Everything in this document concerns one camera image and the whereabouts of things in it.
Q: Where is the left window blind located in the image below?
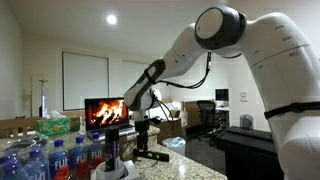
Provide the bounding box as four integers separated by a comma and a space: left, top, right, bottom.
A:
62, 52, 109, 110

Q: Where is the open laptop showing fire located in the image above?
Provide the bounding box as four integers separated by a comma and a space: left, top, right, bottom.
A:
84, 97, 135, 140

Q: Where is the wall light switch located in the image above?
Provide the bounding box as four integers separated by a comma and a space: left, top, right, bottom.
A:
240, 91, 248, 102

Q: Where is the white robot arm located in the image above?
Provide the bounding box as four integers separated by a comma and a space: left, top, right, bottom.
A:
124, 5, 320, 180

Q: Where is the wooden chair back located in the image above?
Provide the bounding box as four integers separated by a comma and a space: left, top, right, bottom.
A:
0, 117, 42, 138

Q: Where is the computer monitor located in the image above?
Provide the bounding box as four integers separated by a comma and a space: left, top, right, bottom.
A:
215, 89, 229, 101

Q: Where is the black office chair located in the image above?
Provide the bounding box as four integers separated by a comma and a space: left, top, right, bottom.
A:
197, 100, 222, 129

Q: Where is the clear seal tape roll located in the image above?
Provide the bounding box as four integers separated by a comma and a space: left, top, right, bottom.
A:
96, 161, 124, 180

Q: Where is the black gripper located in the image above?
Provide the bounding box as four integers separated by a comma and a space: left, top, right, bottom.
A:
135, 118, 161, 151

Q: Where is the Fiji water bottle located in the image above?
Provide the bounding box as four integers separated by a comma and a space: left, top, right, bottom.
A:
69, 136, 88, 180
49, 139, 69, 180
24, 149, 49, 180
0, 155, 28, 180
89, 133, 103, 170

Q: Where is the window blind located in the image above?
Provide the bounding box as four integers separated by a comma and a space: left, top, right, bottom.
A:
62, 52, 109, 110
122, 61, 148, 107

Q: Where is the ceiling light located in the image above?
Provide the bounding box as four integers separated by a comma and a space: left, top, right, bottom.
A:
106, 14, 117, 25

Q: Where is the black cabinet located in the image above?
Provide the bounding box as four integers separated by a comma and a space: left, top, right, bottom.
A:
213, 126, 284, 180

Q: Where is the green tissue box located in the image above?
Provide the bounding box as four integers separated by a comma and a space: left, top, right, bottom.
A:
36, 111, 80, 136

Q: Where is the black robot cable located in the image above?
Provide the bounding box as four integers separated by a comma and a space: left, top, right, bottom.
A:
153, 51, 214, 134

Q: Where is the right window blind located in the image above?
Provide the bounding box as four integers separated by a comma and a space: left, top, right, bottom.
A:
122, 61, 148, 107

